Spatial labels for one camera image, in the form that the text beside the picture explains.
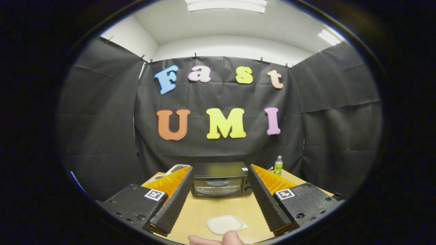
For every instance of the white pop-up toaster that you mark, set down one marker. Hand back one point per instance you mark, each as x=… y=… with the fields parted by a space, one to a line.
x=177 y=168

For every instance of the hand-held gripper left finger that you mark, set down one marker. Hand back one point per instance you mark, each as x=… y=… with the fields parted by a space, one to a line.
x=173 y=202

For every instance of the black toaster oven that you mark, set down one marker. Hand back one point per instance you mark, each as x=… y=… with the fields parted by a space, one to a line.
x=219 y=170

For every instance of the white oval plate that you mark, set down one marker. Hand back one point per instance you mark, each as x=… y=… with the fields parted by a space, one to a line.
x=224 y=224

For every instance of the long ceiling light panel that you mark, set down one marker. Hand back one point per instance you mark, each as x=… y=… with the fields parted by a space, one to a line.
x=226 y=5

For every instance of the small ceiling light panel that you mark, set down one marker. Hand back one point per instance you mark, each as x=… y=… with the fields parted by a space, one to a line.
x=329 y=37

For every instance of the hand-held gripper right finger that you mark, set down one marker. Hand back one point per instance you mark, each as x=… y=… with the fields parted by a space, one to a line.
x=267 y=200

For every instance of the green label drink bottle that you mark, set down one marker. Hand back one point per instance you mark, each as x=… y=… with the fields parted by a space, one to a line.
x=278 y=166

